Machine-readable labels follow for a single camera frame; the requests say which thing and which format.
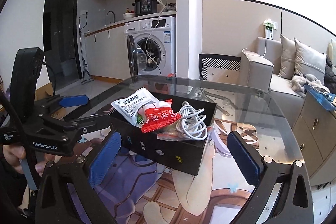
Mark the white printed packet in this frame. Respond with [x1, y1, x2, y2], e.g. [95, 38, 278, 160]
[111, 88, 159, 128]

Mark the grey cable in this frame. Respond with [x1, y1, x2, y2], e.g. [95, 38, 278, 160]
[175, 101, 209, 141]

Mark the red and white packet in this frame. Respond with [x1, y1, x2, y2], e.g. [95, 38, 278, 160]
[138, 99, 181, 133]

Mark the left hand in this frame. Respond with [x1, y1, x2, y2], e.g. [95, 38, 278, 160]
[3, 144, 55, 176]

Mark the floor mop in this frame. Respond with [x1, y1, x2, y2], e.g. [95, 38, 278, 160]
[78, 18, 94, 85]

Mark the black cardboard box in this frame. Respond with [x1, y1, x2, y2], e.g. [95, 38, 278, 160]
[109, 93, 217, 176]

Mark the beige side cabinet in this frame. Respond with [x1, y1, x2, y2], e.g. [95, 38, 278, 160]
[293, 93, 336, 186]

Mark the clear zip bag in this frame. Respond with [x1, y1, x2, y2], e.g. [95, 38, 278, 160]
[157, 130, 209, 141]

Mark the white washing machine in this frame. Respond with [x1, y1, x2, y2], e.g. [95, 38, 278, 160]
[124, 16, 176, 76]

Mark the kitchen faucet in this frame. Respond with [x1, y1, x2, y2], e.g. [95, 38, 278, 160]
[105, 11, 116, 25]

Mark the grey sofa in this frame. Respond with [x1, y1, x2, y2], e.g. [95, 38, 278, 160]
[240, 36, 336, 127]

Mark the grey fluffy cloth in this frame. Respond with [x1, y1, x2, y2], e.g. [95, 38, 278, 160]
[290, 74, 323, 94]

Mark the white bowl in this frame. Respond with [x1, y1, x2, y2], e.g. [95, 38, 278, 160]
[122, 11, 135, 20]

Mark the blue mat on cabinet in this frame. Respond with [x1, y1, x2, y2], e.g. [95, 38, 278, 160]
[303, 85, 335, 111]

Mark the grey cushion left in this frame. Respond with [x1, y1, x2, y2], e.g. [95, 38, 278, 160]
[279, 35, 296, 80]

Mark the grey cushion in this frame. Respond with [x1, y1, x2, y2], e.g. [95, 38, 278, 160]
[279, 35, 296, 80]
[294, 38, 327, 82]

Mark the black jacket on sofa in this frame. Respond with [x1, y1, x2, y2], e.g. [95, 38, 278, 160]
[324, 56, 336, 94]

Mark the black pressure cooker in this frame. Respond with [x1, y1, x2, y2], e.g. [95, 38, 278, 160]
[132, 0, 159, 16]

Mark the grey cushion right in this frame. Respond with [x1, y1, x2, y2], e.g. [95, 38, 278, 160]
[294, 38, 327, 82]

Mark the white wall socket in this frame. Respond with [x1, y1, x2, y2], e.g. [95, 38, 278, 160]
[262, 19, 278, 39]

